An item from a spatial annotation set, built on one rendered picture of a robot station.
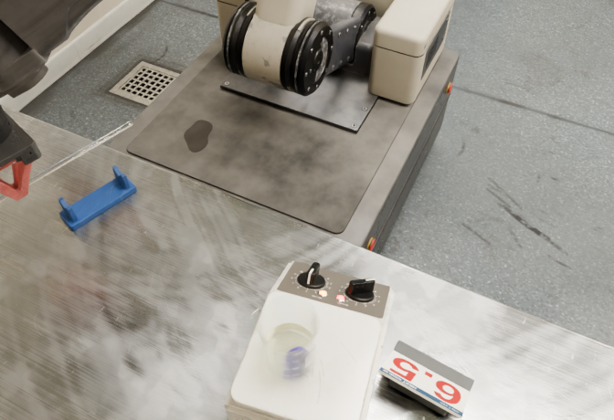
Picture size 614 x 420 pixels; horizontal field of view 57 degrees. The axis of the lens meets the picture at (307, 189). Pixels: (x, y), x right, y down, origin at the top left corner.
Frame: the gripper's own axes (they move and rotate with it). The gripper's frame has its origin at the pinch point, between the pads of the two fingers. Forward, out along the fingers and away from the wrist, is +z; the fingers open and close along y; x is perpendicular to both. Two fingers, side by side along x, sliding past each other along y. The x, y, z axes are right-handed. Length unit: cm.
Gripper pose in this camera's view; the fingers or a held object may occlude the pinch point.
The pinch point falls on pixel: (17, 191)
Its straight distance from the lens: 73.1
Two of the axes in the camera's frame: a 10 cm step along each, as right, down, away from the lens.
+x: 7.0, -5.5, 4.6
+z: 0.1, 6.5, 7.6
